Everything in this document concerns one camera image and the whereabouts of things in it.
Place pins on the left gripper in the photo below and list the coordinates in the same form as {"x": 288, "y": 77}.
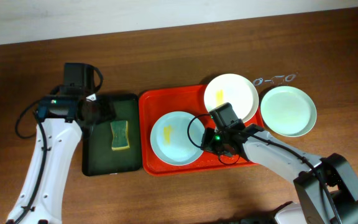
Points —
{"x": 101, "y": 111}

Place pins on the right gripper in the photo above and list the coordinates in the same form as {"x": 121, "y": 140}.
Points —
{"x": 209, "y": 142}

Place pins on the green and yellow sponge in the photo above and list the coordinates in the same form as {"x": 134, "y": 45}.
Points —
{"x": 120, "y": 139}

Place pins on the light blue plate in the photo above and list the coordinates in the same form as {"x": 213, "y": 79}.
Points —
{"x": 175, "y": 138}

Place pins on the pale green plate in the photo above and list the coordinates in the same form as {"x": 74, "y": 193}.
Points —
{"x": 288, "y": 111}

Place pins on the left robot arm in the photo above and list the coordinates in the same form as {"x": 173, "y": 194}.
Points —
{"x": 61, "y": 117}

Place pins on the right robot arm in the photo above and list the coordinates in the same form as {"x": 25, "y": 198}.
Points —
{"x": 327, "y": 187}

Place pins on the dark green plastic tray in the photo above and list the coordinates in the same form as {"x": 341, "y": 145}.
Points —
{"x": 98, "y": 157}

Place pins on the red plastic tray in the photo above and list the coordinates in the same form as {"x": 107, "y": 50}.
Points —
{"x": 155, "y": 103}

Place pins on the cream white plate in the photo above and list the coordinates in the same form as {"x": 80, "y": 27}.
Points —
{"x": 236, "y": 90}

